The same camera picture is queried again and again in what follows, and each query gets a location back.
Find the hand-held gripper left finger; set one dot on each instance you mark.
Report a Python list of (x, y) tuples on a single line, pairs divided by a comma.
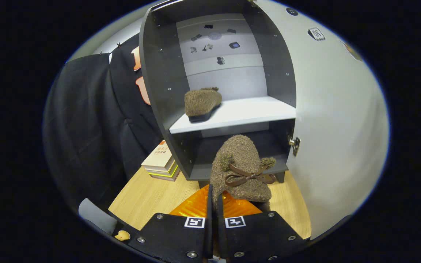
[(209, 233)]

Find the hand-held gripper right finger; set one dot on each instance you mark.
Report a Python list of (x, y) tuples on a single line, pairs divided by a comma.
[(220, 233)]

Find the brown fuzzy shoe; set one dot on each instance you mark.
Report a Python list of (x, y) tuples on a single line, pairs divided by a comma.
[(239, 160), (201, 102)]

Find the beige shoe cabinet door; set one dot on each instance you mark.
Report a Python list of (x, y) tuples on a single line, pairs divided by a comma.
[(334, 128)]

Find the dark grey shoe cabinet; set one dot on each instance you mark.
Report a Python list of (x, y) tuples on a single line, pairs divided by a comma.
[(159, 84)]

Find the metal door hinge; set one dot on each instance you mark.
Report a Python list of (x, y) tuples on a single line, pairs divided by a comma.
[(295, 144)]

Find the white cabinet shelf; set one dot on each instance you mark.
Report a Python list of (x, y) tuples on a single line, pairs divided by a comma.
[(239, 113)]

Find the yellow edged book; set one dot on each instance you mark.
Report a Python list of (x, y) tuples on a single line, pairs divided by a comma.
[(166, 174)]

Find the small yellow object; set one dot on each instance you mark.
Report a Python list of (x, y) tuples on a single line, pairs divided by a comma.
[(122, 235)]

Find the grey chair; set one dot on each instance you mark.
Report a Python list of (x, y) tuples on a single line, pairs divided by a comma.
[(95, 215)]

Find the black backdrop cloth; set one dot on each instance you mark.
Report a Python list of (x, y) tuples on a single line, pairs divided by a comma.
[(86, 128)]

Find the row of black cloth clips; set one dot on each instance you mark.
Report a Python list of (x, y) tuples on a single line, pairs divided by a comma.
[(118, 45)]

